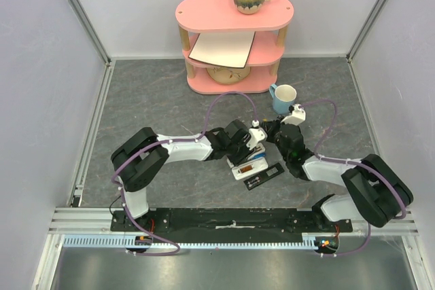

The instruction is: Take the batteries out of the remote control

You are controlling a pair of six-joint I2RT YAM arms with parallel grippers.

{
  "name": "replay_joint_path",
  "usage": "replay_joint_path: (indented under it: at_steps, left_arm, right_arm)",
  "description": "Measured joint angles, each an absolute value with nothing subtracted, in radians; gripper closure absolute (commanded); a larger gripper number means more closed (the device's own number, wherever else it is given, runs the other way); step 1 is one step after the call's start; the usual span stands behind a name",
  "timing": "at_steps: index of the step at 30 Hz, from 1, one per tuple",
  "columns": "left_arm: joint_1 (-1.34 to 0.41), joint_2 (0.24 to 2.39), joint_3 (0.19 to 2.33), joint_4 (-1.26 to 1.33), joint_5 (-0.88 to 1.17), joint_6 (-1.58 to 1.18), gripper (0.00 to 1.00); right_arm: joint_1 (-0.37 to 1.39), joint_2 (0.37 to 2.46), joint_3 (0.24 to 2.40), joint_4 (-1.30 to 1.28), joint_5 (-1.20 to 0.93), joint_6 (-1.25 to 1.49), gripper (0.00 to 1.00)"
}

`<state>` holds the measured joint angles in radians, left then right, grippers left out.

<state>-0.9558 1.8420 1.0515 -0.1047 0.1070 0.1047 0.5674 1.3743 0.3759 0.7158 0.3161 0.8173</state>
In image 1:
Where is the beige floral bowl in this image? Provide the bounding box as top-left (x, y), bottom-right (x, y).
top-left (206, 67), bottom-right (251, 85)

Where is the black remote control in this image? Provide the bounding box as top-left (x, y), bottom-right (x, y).
top-left (244, 163), bottom-right (284, 191)

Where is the blue slotted cable duct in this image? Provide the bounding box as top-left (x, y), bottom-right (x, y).
top-left (63, 234), bottom-right (334, 250)

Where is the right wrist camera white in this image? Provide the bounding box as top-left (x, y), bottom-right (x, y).
top-left (281, 104), bottom-right (306, 126)

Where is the light blue mug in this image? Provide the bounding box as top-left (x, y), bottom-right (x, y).
top-left (269, 84), bottom-right (297, 114)

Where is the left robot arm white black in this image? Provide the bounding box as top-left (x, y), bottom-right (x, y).
top-left (111, 120), bottom-right (267, 231)

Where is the pink three tier shelf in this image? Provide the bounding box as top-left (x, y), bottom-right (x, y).
top-left (175, 0), bottom-right (294, 94)

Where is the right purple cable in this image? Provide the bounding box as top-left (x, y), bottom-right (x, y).
top-left (302, 98), bottom-right (407, 260)

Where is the purple cable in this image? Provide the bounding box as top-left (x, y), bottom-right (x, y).
top-left (111, 91), bottom-right (258, 257)
top-left (302, 98), bottom-right (407, 260)

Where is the white board black edge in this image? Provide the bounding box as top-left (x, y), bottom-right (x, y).
top-left (188, 31), bottom-right (256, 68)

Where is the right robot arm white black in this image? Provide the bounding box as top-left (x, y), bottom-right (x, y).
top-left (260, 120), bottom-right (414, 232)

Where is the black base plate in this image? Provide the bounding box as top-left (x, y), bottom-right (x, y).
top-left (110, 206), bottom-right (354, 244)

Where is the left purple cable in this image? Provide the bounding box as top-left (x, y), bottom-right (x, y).
top-left (111, 91), bottom-right (258, 257)

